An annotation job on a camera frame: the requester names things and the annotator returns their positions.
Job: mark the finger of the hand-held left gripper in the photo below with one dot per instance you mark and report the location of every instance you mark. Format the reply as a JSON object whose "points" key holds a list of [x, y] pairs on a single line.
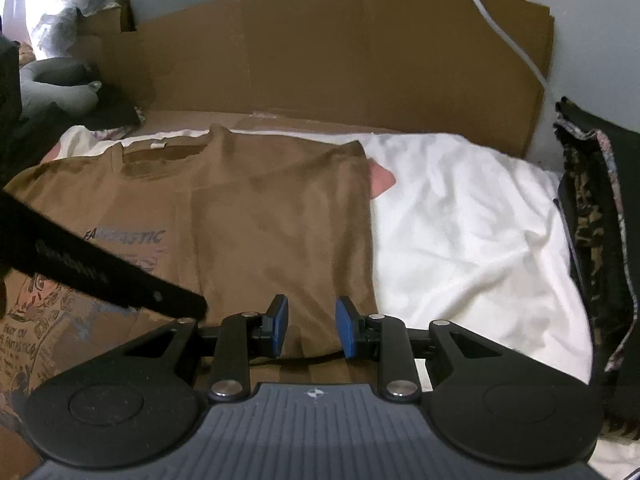
{"points": [[165, 300]]}

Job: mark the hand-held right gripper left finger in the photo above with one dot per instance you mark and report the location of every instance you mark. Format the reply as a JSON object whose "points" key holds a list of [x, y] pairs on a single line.
{"points": [[280, 325]]}

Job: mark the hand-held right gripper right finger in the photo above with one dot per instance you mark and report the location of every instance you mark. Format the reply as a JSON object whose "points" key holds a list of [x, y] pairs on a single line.
{"points": [[345, 327]]}

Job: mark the brown printed t-shirt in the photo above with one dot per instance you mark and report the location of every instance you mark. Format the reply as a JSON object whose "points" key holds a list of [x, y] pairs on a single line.
{"points": [[275, 220]]}

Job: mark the white cartoon-print bed sheet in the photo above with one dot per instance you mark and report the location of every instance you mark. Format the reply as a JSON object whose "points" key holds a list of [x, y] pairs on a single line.
{"points": [[450, 235]]}

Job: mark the black clothing pile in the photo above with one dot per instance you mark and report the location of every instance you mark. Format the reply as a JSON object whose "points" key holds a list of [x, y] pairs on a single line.
{"points": [[115, 110]]}

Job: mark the grey plush toy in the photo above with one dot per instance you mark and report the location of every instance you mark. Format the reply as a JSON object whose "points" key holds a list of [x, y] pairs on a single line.
{"points": [[55, 95]]}

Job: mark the brown cardboard sheet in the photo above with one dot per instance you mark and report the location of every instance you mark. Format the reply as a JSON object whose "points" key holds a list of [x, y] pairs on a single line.
{"points": [[350, 60]]}

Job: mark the black folded garment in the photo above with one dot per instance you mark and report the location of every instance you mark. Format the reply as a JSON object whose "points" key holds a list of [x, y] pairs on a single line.
{"points": [[610, 260]]}

